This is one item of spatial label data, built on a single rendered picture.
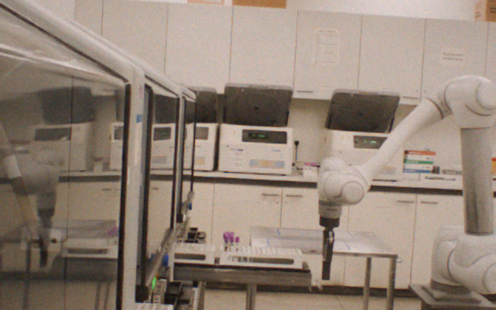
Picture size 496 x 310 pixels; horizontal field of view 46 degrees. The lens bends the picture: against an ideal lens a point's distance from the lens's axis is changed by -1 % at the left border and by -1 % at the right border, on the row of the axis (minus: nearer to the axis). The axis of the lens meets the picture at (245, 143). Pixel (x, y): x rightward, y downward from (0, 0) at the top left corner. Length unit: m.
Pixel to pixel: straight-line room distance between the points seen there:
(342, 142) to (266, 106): 0.71
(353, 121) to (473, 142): 2.89
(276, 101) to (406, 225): 1.39
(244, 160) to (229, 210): 0.39
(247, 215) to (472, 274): 2.57
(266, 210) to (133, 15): 1.84
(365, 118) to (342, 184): 3.03
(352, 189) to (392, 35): 3.08
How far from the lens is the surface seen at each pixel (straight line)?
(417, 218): 4.71
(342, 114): 4.89
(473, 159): 2.16
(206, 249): 2.16
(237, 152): 4.45
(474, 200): 2.18
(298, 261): 2.17
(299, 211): 4.52
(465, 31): 5.11
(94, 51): 0.98
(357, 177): 1.98
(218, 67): 4.73
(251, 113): 4.86
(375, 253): 2.52
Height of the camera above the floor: 1.36
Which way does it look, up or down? 3 degrees down
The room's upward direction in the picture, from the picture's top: 3 degrees clockwise
